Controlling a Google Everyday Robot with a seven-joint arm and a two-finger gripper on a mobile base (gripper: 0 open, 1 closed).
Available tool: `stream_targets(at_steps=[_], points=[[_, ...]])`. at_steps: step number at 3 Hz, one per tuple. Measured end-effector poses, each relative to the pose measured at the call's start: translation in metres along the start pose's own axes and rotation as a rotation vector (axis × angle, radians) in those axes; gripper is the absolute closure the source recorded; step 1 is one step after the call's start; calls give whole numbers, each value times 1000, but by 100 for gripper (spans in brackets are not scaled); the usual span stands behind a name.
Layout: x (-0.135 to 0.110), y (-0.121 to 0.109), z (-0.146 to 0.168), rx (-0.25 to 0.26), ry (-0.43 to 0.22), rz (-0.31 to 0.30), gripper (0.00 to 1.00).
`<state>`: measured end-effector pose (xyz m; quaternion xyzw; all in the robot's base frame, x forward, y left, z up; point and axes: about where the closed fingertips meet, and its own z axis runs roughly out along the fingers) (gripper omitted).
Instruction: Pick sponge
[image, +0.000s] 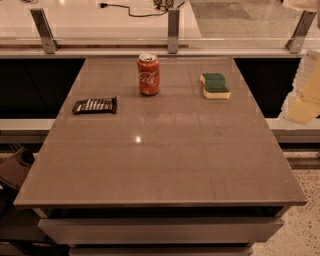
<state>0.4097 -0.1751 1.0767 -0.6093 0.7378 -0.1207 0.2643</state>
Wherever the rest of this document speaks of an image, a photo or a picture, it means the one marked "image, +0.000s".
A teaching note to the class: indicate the black chocolate bar wrapper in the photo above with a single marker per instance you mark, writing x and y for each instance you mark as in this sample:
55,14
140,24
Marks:
95,105

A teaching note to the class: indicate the red cola can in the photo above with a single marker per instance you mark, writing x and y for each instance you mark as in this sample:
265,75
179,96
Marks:
148,74

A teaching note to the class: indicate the green and yellow sponge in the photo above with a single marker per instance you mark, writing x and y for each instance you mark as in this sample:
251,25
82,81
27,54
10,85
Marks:
214,86

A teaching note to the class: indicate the right metal rail bracket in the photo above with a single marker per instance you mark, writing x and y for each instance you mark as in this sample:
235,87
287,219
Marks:
295,44

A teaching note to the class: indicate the dark object at left floor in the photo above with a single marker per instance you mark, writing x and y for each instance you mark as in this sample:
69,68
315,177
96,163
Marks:
15,168

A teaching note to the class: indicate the metal rail bracket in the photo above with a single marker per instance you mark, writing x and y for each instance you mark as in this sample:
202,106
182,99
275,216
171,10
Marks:
49,44
173,30
295,44

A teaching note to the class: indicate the middle metal rail bracket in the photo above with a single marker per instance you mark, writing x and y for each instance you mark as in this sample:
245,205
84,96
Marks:
173,30

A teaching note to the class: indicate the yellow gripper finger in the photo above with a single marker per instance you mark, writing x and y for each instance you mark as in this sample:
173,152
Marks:
300,110
307,79

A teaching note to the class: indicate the left metal rail bracket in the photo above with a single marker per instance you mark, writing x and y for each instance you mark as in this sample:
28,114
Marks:
49,44

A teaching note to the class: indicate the grey cabinet drawer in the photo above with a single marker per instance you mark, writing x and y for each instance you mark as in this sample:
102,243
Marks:
112,231

